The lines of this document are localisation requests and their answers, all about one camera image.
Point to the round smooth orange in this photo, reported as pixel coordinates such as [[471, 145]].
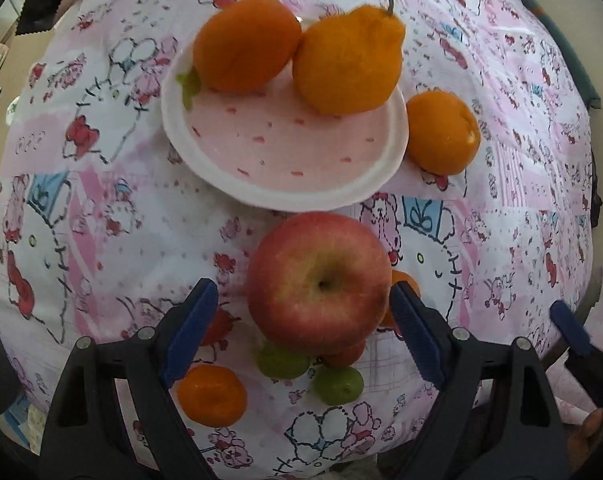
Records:
[[246, 45]]

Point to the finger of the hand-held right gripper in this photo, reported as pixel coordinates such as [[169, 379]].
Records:
[[574, 332]]

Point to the red apple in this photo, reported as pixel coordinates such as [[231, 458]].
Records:
[[319, 282]]

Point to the dark green bed frame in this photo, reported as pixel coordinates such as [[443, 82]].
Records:
[[556, 30]]

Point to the bumpy orange with stem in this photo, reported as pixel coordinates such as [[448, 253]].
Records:
[[349, 62]]

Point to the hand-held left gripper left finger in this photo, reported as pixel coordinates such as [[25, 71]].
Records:
[[191, 332]]

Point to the orange with pale navel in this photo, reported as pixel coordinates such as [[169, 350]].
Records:
[[441, 132]]

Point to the pink cartoon printed blanket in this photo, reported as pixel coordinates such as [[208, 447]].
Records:
[[106, 200]]

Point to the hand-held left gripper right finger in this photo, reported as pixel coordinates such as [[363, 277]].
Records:
[[415, 330]]

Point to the small mandarin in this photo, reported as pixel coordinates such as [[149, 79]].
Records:
[[404, 285], [211, 395]]

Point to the red cherry tomato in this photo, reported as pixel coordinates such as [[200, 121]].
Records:
[[216, 327], [344, 355]]

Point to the white and pink plate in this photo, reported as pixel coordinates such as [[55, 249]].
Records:
[[301, 150]]

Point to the small green fruit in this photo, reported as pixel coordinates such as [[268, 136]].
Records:
[[281, 362], [337, 384]]

